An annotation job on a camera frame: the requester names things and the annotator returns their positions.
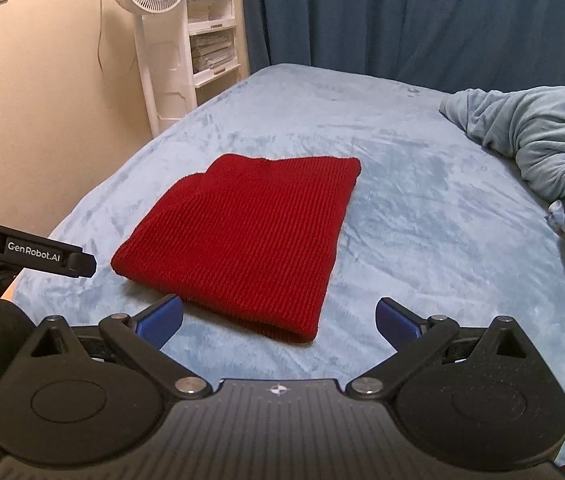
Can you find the stack of papers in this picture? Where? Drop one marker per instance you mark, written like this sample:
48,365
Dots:
202,7
212,52

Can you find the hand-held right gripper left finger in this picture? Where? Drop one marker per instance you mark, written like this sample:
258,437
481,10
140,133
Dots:
160,323

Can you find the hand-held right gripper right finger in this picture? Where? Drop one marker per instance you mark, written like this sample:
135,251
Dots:
395,323

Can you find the red knit sweater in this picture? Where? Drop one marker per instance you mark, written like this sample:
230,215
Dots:
247,240

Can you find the white standing fan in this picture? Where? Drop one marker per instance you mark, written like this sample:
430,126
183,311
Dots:
162,70

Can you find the dark blue curtain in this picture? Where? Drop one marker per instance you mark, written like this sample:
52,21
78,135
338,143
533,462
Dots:
412,15

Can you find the light blue bed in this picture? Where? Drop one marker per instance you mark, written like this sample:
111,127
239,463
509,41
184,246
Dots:
437,210

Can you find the white shelf unit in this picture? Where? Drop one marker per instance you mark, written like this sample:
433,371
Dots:
215,80

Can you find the grey-blue fleece blanket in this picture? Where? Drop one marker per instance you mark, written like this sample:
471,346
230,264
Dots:
537,135

